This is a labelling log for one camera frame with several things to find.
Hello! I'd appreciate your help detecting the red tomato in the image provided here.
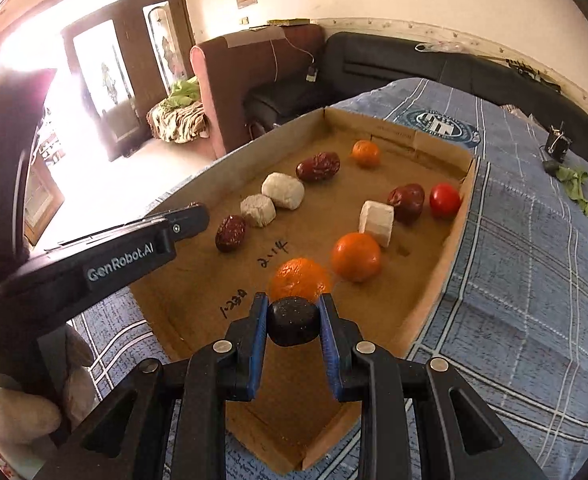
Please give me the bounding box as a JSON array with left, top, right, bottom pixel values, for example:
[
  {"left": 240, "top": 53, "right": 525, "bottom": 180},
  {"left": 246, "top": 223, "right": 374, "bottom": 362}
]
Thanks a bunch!
[{"left": 429, "top": 182, "right": 462, "bottom": 219}]

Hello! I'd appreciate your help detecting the large orange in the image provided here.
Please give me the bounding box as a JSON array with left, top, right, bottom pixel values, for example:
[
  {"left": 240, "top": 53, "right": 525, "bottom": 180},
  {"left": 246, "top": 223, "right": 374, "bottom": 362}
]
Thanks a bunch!
[
  {"left": 268, "top": 257, "right": 333, "bottom": 306},
  {"left": 331, "top": 232, "right": 383, "bottom": 282}
]

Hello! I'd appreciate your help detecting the brown armchair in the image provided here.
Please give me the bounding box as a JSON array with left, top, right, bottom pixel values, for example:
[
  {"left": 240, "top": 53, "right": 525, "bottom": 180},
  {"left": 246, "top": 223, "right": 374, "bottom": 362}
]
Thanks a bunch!
[{"left": 190, "top": 24, "right": 325, "bottom": 158}]

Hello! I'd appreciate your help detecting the black cable bundle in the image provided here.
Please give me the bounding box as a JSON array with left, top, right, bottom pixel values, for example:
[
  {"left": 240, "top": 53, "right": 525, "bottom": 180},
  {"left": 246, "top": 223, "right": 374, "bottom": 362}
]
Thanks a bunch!
[{"left": 504, "top": 57, "right": 562, "bottom": 93}]

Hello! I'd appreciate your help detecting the green cloth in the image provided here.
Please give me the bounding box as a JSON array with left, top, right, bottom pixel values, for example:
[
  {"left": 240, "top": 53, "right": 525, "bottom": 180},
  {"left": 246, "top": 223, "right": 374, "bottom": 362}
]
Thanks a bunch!
[{"left": 166, "top": 77, "right": 202, "bottom": 108}]

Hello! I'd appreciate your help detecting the person's left hand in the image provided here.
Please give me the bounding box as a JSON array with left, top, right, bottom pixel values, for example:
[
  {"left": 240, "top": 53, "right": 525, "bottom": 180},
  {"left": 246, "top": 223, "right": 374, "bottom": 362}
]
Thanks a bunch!
[{"left": 0, "top": 327, "right": 97, "bottom": 445}]

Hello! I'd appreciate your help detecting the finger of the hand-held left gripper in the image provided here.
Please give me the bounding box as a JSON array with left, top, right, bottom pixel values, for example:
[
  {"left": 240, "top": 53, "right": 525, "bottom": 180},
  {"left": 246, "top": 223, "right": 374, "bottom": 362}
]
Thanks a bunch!
[{"left": 139, "top": 202, "right": 211, "bottom": 252}]

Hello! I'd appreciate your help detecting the white crumbly block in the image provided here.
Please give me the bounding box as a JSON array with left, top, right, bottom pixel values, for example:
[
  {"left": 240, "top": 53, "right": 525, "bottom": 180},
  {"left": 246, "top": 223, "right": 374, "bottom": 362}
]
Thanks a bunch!
[
  {"left": 261, "top": 172, "right": 305, "bottom": 210},
  {"left": 240, "top": 194, "right": 277, "bottom": 228},
  {"left": 358, "top": 200, "right": 395, "bottom": 248}
]

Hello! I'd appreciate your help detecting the clear plastic bag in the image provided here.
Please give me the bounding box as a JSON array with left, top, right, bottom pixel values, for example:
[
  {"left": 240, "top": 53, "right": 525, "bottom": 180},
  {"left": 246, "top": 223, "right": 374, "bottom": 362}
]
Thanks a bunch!
[{"left": 414, "top": 40, "right": 467, "bottom": 54}]

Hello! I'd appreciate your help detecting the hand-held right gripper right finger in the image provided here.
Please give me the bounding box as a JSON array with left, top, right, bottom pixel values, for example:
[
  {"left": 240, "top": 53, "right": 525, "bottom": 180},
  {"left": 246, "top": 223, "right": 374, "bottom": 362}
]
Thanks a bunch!
[{"left": 316, "top": 292, "right": 547, "bottom": 480}]

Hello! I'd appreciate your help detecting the dark round fruit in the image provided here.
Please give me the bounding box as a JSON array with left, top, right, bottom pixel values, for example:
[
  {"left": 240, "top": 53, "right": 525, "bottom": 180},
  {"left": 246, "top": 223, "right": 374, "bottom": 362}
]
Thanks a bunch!
[{"left": 266, "top": 296, "right": 321, "bottom": 347}]

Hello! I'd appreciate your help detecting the blue plaid tablecloth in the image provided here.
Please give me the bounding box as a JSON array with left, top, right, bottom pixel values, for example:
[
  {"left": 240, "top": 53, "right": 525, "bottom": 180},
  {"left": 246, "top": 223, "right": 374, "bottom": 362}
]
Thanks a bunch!
[{"left": 74, "top": 77, "right": 588, "bottom": 480}]

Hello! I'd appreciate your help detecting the patterned blanket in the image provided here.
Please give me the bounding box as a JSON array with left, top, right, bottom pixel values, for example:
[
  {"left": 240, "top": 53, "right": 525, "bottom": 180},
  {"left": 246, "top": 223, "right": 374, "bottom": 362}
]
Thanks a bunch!
[{"left": 146, "top": 97, "right": 209, "bottom": 143}]

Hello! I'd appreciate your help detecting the red date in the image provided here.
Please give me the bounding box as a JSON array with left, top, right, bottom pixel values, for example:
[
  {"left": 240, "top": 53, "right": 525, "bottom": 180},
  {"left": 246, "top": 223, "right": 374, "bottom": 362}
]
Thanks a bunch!
[
  {"left": 295, "top": 151, "right": 342, "bottom": 182},
  {"left": 215, "top": 215, "right": 247, "bottom": 253},
  {"left": 388, "top": 183, "right": 426, "bottom": 225}
]

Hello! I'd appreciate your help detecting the wooden glass door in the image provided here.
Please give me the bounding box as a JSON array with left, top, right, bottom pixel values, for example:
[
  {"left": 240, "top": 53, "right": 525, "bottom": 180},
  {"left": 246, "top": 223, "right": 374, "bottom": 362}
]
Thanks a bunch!
[{"left": 61, "top": 0, "right": 195, "bottom": 161}]

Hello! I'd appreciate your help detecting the small orange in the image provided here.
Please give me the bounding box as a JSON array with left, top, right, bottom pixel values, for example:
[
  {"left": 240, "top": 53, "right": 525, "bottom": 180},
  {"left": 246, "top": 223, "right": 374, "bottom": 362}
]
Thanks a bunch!
[{"left": 351, "top": 140, "right": 382, "bottom": 168}]

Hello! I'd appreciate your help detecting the wooden side cabinet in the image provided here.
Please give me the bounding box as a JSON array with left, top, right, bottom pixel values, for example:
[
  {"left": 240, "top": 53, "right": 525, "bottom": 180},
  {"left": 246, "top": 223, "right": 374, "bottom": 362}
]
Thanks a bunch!
[{"left": 21, "top": 105, "right": 67, "bottom": 246}]

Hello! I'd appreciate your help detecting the small black metal gadget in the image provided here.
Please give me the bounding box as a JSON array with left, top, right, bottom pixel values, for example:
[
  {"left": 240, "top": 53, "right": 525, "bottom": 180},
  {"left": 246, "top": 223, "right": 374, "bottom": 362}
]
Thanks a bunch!
[{"left": 540, "top": 122, "right": 572, "bottom": 163}]

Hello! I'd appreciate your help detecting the green leafy vegetable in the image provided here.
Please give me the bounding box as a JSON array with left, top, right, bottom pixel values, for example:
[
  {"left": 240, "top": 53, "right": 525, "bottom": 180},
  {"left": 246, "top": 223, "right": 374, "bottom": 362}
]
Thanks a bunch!
[{"left": 556, "top": 165, "right": 588, "bottom": 226}]

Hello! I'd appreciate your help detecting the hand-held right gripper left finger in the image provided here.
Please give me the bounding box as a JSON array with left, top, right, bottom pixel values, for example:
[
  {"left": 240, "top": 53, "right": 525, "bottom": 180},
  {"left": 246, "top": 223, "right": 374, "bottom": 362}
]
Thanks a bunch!
[{"left": 39, "top": 292, "right": 269, "bottom": 480}]

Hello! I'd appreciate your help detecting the cardboard tray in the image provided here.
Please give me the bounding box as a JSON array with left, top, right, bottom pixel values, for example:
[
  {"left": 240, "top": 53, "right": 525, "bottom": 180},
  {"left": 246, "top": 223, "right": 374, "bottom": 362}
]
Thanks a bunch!
[{"left": 129, "top": 106, "right": 478, "bottom": 473}]

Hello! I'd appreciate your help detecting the black sofa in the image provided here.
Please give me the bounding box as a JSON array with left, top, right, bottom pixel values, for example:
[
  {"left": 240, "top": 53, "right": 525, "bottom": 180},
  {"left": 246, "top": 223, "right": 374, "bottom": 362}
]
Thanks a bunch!
[{"left": 244, "top": 31, "right": 588, "bottom": 173}]

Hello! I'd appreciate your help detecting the white charger with cable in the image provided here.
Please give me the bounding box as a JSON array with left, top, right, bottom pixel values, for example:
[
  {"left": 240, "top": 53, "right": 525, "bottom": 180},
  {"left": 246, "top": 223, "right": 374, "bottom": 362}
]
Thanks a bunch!
[{"left": 269, "top": 37, "right": 321, "bottom": 84}]

